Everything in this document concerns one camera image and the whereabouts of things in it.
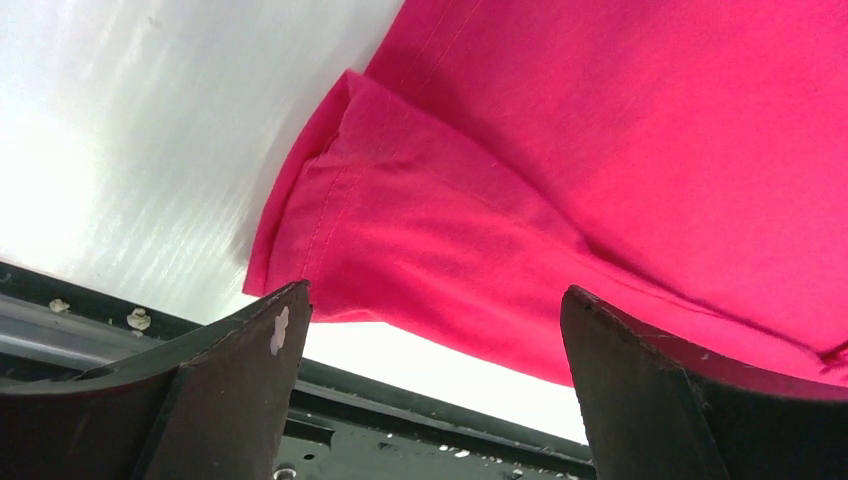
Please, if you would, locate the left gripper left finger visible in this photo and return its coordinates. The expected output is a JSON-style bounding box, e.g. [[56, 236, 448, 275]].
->
[[1, 281, 312, 479]]

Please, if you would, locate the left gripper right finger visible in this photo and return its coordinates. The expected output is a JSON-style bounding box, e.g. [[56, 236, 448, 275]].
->
[[561, 286, 847, 479]]

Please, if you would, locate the magenta t shirt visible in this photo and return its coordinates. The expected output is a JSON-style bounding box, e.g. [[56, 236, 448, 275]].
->
[[244, 1, 847, 386]]

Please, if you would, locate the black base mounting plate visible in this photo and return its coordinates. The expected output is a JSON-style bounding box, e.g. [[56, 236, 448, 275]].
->
[[1, 264, 596, 479]]

